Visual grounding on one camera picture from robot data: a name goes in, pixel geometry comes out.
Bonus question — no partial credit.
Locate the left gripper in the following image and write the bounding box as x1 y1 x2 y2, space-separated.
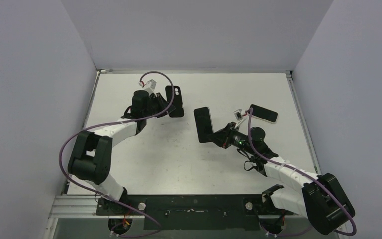
144 93 175 119

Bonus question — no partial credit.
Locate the black phone case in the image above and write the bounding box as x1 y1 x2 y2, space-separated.
165 85 185 118

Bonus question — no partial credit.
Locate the black phone white edge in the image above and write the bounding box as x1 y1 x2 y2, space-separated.
193 106 213 143

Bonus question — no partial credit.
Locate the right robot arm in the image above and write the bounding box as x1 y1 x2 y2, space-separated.
202 122 355 235

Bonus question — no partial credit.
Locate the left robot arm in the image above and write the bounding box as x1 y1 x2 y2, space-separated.
67 87 177 215

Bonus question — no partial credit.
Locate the cream-edged spare phone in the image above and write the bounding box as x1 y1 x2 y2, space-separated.
250 104 278 124

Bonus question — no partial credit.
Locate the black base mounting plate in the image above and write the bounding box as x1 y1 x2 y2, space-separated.
96 194 292 231

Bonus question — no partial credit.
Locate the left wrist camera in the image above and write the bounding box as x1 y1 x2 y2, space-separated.
143 79 157 94

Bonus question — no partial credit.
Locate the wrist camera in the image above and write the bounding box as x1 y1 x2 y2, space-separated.
233 109 247 127
143 79 157 94

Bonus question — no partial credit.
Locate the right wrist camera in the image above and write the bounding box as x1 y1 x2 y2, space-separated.
233 109 247 127

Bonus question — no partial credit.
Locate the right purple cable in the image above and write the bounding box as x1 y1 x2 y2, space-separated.
243 107 358 238

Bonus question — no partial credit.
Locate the purple cable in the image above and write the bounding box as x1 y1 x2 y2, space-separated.
58 71 176 238
243 107 358 238

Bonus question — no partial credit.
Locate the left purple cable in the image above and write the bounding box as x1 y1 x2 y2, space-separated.
58 71 176 238

